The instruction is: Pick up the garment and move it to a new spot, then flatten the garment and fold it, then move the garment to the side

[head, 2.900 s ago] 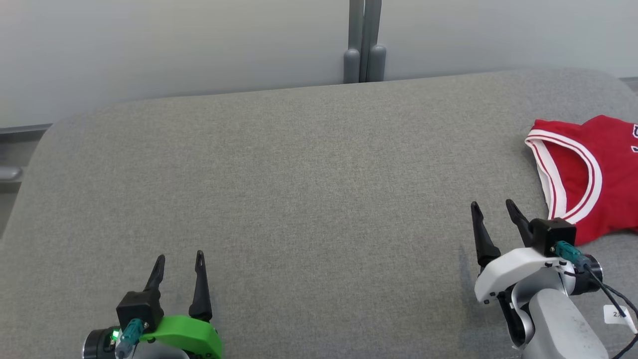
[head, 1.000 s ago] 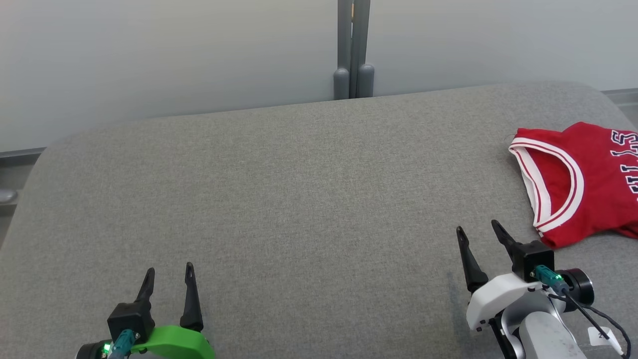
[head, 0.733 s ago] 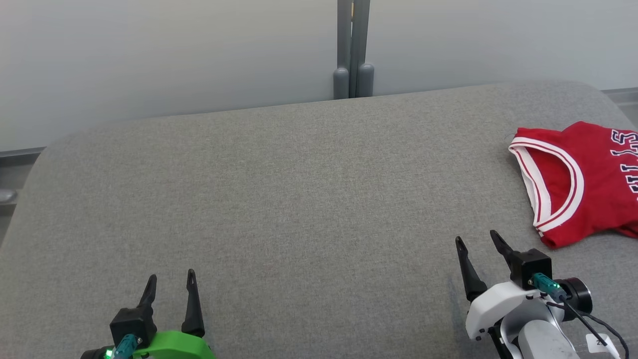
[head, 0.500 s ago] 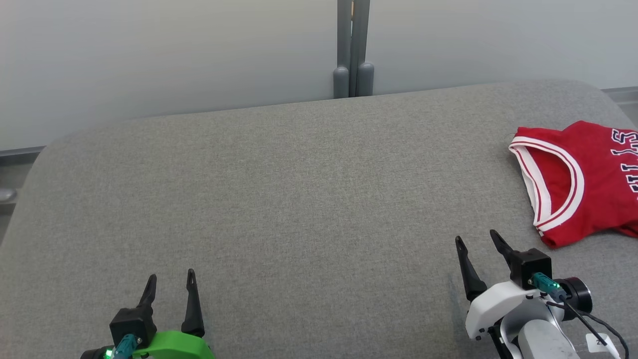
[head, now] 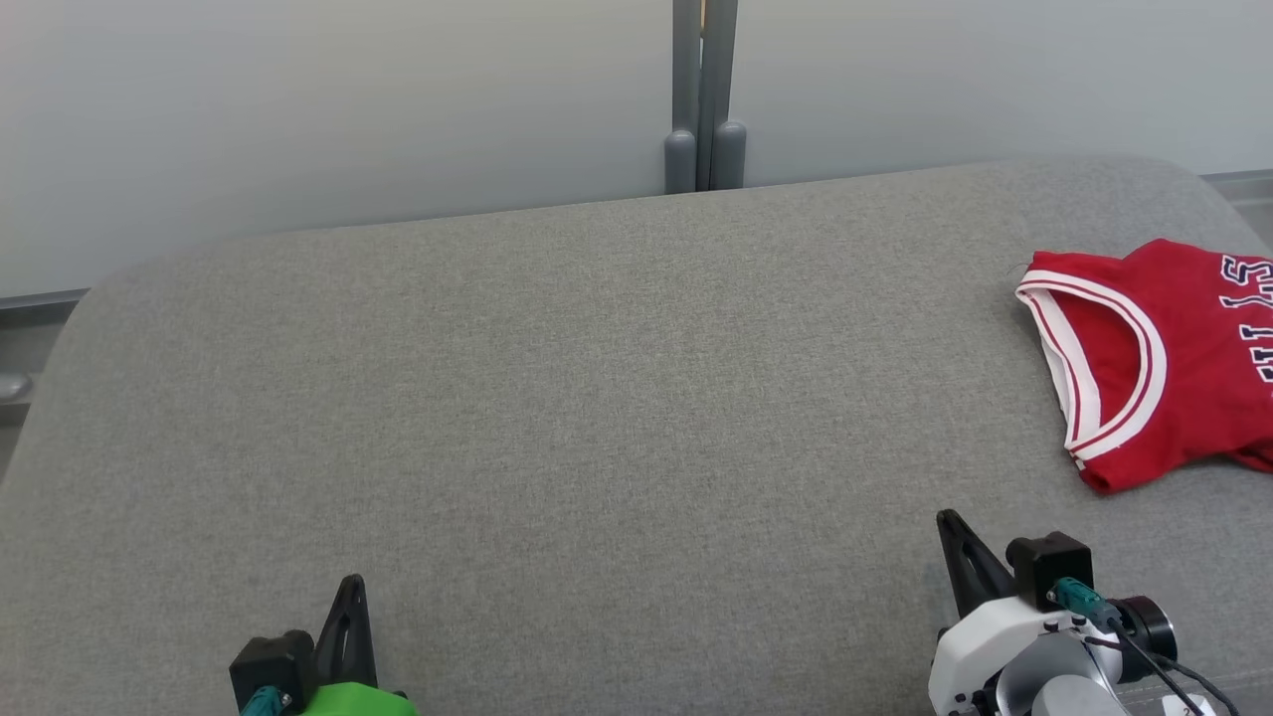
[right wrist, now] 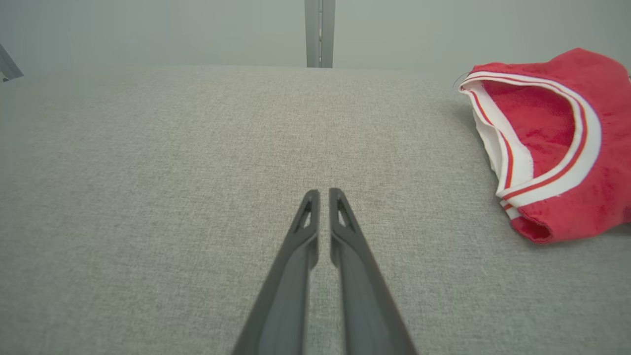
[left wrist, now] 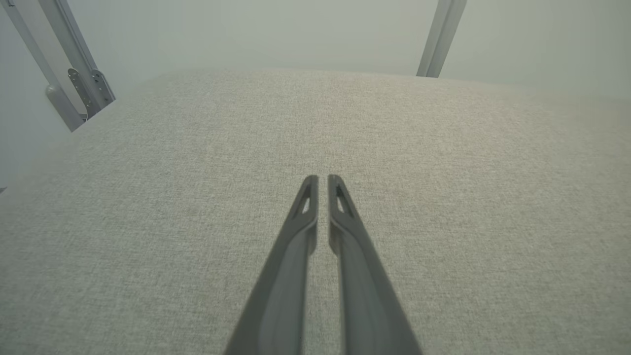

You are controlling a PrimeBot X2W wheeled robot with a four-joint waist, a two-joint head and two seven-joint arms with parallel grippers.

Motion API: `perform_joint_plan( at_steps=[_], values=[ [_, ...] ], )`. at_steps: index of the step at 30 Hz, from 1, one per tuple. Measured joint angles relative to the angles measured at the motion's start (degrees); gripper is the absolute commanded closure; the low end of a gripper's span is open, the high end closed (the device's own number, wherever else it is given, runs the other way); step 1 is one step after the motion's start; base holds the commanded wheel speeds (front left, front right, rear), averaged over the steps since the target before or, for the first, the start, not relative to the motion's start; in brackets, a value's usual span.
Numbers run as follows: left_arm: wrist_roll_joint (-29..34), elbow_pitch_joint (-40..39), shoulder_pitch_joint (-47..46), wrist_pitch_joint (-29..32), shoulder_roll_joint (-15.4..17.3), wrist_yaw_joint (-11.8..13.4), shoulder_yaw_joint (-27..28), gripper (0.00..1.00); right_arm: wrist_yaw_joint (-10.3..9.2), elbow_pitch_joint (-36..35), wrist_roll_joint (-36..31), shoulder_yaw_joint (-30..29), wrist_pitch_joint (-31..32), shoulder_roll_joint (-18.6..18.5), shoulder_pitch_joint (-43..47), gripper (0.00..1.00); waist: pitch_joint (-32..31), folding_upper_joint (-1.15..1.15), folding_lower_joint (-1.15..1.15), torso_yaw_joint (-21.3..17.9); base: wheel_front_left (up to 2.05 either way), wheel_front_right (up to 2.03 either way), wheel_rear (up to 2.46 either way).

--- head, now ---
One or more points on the grey fabric sofa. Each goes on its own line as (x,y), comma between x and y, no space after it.
(597,447)

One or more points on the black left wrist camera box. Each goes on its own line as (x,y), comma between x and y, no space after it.
(273,661)

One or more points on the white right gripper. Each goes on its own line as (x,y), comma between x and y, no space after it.
(970,646)

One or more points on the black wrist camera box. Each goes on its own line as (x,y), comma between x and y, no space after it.
(273,661)
(1049,567)

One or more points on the grey partition post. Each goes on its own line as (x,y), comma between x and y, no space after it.
(681,89)
(724,89)

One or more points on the grey round foot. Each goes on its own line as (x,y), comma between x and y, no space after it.
(12,386)

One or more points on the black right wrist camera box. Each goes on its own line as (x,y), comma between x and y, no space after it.
(1049,567)

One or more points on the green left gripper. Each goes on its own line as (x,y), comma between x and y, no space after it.
(358,701)

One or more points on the red white basketball jersey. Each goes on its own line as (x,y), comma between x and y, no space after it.
(1183,378)

